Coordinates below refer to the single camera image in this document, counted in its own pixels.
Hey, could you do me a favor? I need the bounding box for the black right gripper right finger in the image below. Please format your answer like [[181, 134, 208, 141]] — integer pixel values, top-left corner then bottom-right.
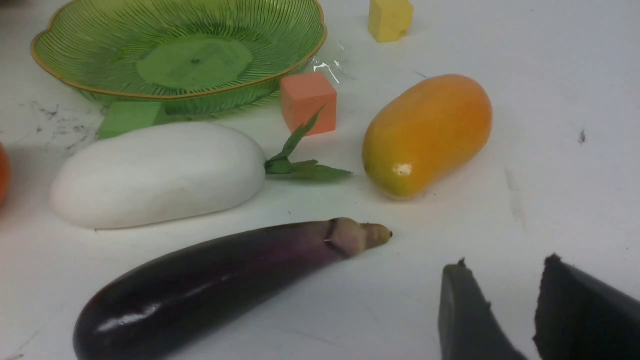
[[534, 254, 640, 360]]

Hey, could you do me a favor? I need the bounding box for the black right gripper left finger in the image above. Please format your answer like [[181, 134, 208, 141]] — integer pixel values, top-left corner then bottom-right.
[[438, 259, 526, 360]]

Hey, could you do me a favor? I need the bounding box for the orange yellow mango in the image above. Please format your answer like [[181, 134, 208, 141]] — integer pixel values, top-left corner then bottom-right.
[[362, 74, 493, 199]]

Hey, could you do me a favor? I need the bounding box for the purple eggplant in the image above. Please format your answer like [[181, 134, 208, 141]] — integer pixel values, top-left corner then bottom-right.
[[73, 218, 393, 360]]

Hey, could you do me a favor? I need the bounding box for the white radish with leaves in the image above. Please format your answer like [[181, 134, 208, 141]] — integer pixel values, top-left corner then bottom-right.
[[49, 115, 351, 230]]

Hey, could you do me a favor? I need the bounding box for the orange foam cube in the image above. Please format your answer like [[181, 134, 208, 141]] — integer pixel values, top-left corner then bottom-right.
[[279, 71, 338, 136]]

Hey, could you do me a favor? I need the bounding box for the yellow foam cube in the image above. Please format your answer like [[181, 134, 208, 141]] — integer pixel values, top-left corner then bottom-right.
[[368, 0, 414, 43]]

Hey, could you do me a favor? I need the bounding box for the green glass plate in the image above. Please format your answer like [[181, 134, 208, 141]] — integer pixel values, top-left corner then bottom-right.
[[30, 0, 328, 116]]

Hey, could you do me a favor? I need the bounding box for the green foam cube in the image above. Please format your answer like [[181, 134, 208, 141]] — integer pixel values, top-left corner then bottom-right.
[[97, 101, 169, 140]]

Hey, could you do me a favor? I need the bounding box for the orange persimmon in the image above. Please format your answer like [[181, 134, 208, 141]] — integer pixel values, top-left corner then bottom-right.
[[0, 142, 12, 206]]

